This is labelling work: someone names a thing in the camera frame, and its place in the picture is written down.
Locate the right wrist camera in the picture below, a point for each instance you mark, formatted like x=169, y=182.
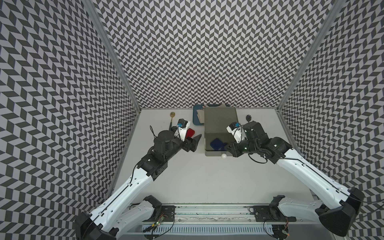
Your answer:
x=236, y=130

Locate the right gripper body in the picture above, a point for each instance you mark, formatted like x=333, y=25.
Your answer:
x=239, y=149

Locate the red brooch box far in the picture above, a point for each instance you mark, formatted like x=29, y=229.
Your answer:
x=190, y=133

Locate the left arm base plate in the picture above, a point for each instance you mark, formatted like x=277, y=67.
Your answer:
x=167, y=211

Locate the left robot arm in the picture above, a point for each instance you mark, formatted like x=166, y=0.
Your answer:
x=113, y=218

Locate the blue brooch box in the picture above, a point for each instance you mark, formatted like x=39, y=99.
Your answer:
x=215, y=144
x=222, y=146

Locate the grey drawer cabinet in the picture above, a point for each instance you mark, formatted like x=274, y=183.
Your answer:
x=217, y=119

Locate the gold spoon green handle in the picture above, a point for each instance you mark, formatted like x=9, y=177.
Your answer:
x=172, y=115

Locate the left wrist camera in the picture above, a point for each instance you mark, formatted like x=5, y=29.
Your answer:
x=182, y=128

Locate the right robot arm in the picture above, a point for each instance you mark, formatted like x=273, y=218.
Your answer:
x=337, y=206

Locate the teal tray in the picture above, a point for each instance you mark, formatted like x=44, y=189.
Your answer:
x=196, y=119

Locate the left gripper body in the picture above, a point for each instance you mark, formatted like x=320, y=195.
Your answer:
x=185, y=145

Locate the grey top drawer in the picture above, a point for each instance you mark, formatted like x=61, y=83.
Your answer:
x=224, y=137

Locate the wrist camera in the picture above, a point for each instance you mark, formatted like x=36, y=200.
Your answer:
x=236, y=130
x=182, y=128

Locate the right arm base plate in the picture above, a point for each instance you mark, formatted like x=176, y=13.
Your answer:
x=262, y=213

